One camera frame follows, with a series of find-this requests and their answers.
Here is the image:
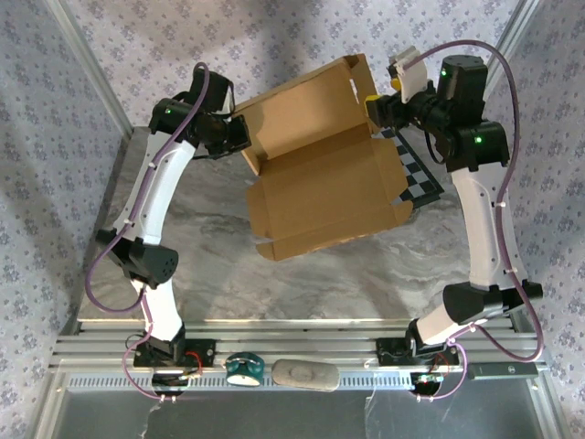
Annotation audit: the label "brown cardboard box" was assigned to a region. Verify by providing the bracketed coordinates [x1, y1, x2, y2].
[232, 53, 415, 262]

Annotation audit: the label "black grey chessboard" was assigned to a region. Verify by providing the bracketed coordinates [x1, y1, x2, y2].
[369, 129, 445, 212]

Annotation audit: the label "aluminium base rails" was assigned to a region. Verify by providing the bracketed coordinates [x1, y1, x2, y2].
[49, 319, 548, 374]

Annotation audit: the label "teal alarm clock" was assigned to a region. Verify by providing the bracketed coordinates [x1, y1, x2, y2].
[222, 351, 265, 386]

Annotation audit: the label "left circuit board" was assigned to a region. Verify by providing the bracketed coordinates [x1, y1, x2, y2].
[152, 372, 203, 389]

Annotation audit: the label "grey oval pad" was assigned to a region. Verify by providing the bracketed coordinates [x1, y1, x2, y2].
[271, 359, 341, 393]

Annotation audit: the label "black flat bar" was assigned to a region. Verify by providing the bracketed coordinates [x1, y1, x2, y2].
[468, 363, 539, 380]

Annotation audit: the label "aluminium right post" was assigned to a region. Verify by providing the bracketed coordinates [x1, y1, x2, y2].
[484, 0, 548, 92]

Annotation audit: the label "aluminium post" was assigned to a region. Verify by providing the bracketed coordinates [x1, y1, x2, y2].
[484, 0, 548, 92]
[44, 0, 136, 138]

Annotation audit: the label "aluminium left post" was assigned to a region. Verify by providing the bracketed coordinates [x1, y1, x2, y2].
[44, 0, 136, 138]

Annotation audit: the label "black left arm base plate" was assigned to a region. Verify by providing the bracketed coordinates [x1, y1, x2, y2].
[133, 337, 217, 368]

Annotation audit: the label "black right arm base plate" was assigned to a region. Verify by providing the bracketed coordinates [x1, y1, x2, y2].
[377, 337, 460, 366]

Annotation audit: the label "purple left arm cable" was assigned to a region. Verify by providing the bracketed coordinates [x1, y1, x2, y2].
[84, 62, 212, 403]

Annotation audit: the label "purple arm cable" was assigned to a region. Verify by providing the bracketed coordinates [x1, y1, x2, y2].
[84, 62, 212, 403]
[409, 39, 548, 403]

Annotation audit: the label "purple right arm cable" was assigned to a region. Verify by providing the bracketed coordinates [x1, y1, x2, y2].
[409, 39, 548, 403]

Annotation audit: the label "slotted metal cable duct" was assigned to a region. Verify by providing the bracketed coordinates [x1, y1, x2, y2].
[67, 375, 415, 392]

